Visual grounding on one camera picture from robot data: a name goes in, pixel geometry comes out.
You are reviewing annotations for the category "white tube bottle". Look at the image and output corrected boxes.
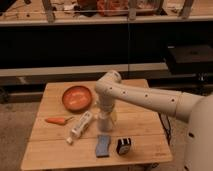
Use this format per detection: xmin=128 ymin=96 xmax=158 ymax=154
xmin=66 ymin=111 xmax=94 ymax=145

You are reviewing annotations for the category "black box on right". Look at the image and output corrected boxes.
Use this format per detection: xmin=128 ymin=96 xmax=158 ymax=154
xmin=165 ymin=45 xmax=213 ymax=73

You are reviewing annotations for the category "wooden table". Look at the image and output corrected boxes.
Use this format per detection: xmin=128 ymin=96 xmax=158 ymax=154
xmin=21 ymin=82 xmax=172 ymax=171

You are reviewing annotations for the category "orange round bowl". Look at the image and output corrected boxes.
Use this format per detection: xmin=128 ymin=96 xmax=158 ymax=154
xmin=62 ymin=85 xmax=93 ymax=112

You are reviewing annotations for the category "white ceramic cup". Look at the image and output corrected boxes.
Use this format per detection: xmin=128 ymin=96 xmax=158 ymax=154
xmin=97 ymin=113 xmax=113 ymax=132

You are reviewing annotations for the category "blue sponge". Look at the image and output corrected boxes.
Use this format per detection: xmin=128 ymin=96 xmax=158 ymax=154
xmin=95 ymin=135 xmax=111 ymax=158

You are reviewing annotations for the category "orange toy carrot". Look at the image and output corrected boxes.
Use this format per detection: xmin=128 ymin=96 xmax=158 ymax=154
xmin=45 ymin=117 xmax=71 ymax=126

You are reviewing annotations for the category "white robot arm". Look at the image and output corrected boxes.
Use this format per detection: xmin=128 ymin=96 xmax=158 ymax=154
xmin=94 ymin=70 xmax=213 ymax=171

